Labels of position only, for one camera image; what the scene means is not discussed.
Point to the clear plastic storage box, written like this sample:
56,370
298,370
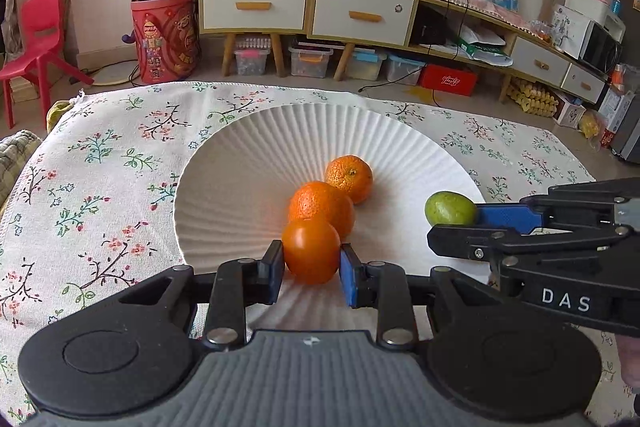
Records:
366,66
404,69
310,63
252,57

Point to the orange tomato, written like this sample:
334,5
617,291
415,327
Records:
311,252

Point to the black box device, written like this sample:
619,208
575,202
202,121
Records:
435,26

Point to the red plastic chair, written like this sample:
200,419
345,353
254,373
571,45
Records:
42,42

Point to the long wooden low cabinet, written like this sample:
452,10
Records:
450,17

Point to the small green fruit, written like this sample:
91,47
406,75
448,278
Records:
449,208

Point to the floral tablecloth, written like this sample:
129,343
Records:
95,207

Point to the white paper bags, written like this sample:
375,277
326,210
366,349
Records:
482,44

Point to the person's right hand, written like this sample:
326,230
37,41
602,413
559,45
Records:
631,364

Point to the white carton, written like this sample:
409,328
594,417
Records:
587,4

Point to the dark grey appliance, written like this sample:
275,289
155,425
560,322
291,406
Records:
627,127

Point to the red cardboard box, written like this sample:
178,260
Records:
447,79

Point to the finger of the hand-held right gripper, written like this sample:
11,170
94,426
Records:
505,218
465,244

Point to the yellow bag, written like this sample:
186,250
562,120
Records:
592,124

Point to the checked cushion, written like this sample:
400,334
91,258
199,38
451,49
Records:
15,157

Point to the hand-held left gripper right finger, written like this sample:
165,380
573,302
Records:
350,279

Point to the yellow egg tray stack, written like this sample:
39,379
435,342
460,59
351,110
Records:
532,99

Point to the white ribbed plate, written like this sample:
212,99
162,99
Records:
280,142

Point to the round floor board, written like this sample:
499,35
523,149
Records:
114,74

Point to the small white printed box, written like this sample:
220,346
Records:
569,111

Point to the white microwave oven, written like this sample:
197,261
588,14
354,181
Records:
592,39

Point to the orange mandarin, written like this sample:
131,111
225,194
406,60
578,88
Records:
320,207
350,177

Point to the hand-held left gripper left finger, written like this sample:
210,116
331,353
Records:
273,272

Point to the red printed bucket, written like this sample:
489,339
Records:
165,42

